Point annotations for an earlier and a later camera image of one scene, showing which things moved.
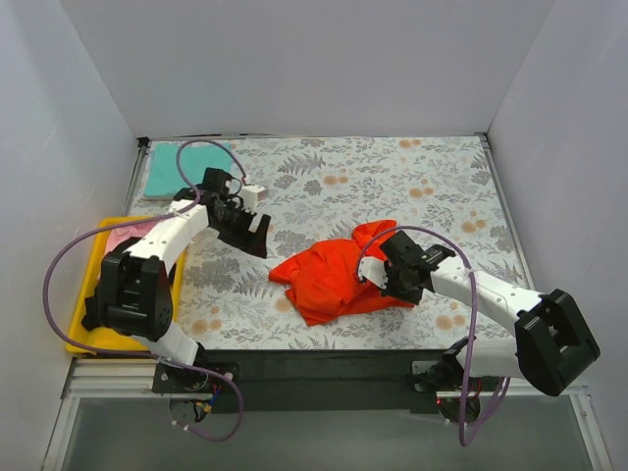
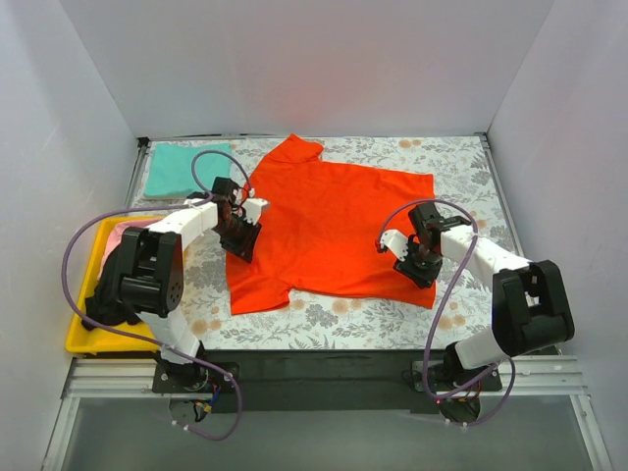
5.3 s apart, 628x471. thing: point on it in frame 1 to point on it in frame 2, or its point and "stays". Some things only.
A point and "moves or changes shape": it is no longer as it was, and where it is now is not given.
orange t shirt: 323,276 moves or changes shape
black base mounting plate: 312,382 stays
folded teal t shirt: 164,177 stays
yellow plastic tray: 81,335 stays
